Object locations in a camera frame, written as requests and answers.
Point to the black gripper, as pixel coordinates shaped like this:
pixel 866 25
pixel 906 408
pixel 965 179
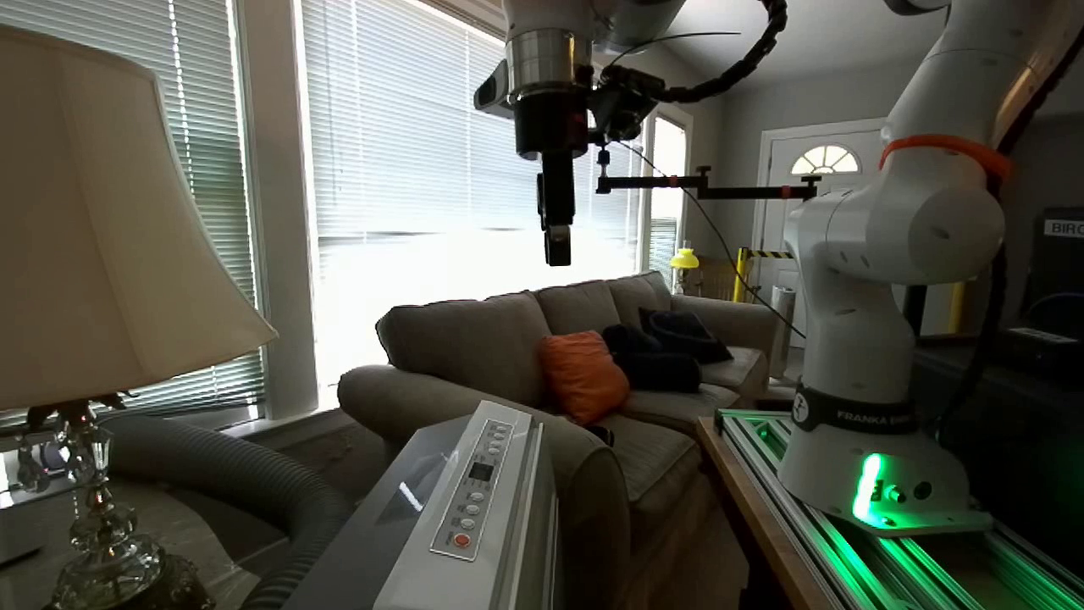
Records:
pixel 554 122

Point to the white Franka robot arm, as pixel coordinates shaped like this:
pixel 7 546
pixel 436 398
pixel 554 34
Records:
pixel 892 224

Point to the white portable air conditioner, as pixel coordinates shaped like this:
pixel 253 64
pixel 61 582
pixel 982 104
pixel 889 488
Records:
pixel 474 521

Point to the small yellow lamp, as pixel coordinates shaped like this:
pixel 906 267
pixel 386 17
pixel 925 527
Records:
pixel 681 260

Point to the wide white window blind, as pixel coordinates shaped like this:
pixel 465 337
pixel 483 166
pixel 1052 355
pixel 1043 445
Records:
pixel 417 122

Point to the grey-brown fabric sofa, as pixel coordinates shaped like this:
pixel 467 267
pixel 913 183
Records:
pixel 474 349

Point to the orange cushion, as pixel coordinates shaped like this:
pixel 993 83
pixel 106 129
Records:
pixel 583 378

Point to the white door with fanlight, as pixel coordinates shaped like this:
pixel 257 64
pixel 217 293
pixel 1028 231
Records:
pixel 825 156

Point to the narrow white window blind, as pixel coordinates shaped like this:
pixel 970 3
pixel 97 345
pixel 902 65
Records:
pixel 206 170

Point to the cream fabric lamp shade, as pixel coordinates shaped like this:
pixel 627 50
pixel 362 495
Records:
pixel 102 224

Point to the robot platform with rails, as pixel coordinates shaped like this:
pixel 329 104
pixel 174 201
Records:
pixel 857 563

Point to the crystal glass lamp base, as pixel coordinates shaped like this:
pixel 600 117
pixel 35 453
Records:
pixel 102 529

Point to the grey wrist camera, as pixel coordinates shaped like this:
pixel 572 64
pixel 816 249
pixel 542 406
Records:
pixel 500 88

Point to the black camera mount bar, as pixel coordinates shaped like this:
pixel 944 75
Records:
pixel 723 191

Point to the yellow post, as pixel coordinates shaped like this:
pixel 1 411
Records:
pixel 740 275

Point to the white window frame post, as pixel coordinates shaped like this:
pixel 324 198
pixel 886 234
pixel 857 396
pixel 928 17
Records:
pixel 277 204

